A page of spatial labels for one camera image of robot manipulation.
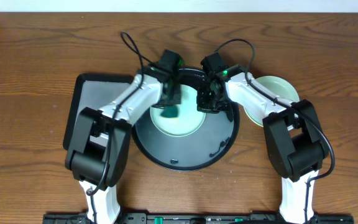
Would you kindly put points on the black round tray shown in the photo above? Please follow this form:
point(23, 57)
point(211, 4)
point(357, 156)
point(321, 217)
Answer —
point(198, 150)

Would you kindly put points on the green yellow sponge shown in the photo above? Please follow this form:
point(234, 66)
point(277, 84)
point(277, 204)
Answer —
point(170, 112)

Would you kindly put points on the black rectangular tray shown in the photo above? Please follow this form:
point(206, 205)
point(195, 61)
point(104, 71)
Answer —
point(93, 90)

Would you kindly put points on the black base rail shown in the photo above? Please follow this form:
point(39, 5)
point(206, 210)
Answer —
point(143, 218)

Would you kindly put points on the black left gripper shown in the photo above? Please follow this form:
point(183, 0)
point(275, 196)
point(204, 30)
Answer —
point(177, 90)

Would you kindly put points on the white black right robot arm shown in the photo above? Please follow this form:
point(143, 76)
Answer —
point(296, 144)

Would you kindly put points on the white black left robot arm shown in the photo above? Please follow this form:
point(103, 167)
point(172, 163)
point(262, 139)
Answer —
point(103, 110)

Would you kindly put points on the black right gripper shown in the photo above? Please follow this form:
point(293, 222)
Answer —
point(202, 106)

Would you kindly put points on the sage green plate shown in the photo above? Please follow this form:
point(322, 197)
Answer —
point(280, 87)

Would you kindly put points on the light teal plate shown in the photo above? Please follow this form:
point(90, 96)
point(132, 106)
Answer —
point(189, 119)

